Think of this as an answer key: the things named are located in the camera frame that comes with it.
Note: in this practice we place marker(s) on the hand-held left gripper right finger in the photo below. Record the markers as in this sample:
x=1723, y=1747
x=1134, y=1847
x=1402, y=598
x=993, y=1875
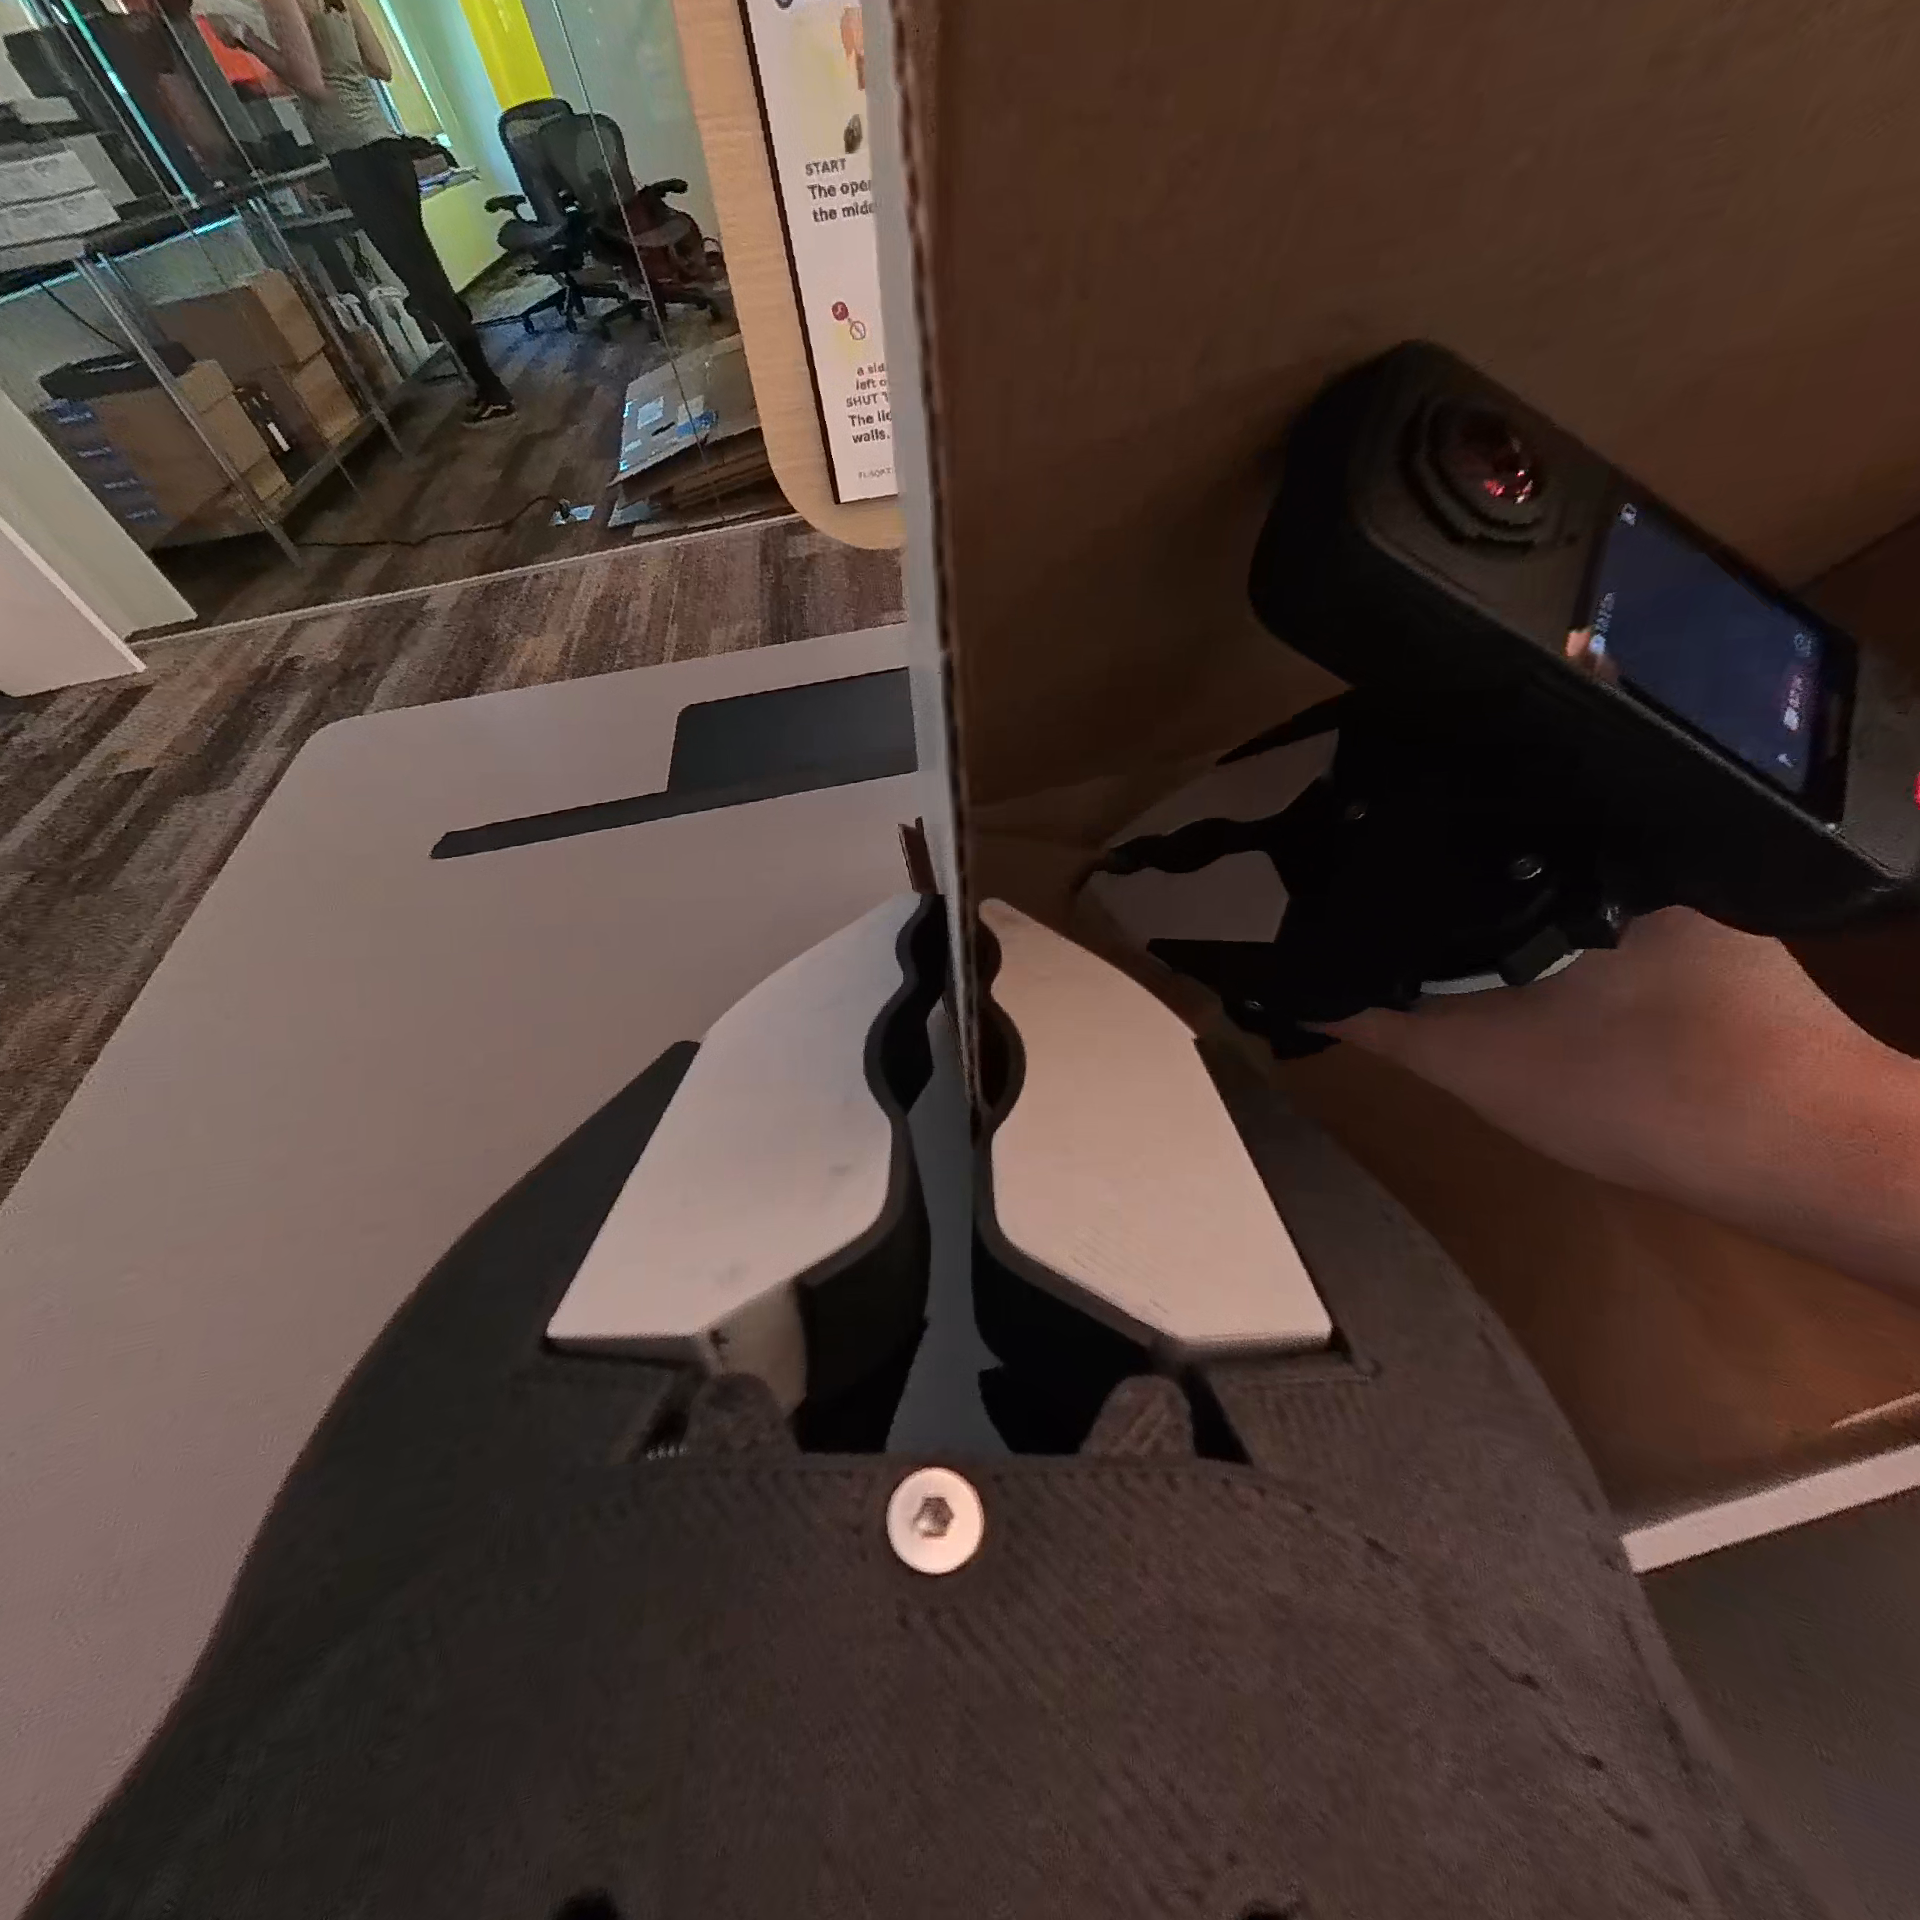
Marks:
x=1126, y=1172

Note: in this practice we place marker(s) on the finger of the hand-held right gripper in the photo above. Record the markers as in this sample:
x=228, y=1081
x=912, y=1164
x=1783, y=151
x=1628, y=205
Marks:
x=1244, y=983
x=1224, y=807

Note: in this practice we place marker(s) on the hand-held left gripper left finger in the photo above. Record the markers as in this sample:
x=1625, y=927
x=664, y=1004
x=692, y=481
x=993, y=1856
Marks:
x=751, y=1172

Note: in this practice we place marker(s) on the white cardboard box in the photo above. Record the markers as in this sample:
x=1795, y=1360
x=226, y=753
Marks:
x=1201, y=301

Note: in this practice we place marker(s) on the person's right forearm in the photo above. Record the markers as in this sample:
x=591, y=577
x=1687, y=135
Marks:
x=1650, y=1080

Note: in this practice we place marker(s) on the pile of flattened cardboard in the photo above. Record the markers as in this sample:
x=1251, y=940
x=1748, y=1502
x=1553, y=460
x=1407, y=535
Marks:
x=704, y=436

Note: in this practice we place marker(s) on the black office chair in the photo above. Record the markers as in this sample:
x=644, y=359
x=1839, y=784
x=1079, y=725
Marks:
x=546, y=195
x=668, y=240

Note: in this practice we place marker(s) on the white cabinet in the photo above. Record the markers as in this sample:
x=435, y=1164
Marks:
x=60, y=599

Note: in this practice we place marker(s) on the stack of cardboard cartons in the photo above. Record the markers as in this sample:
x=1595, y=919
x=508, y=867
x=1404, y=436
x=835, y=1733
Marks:
x=164, y=452

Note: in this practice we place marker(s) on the brown cardboard carton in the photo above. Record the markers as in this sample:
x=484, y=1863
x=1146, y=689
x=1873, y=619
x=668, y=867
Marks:
x=255, y=340

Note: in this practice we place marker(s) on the wall poster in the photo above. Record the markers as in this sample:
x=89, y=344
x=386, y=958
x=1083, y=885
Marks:
x=833, y=301

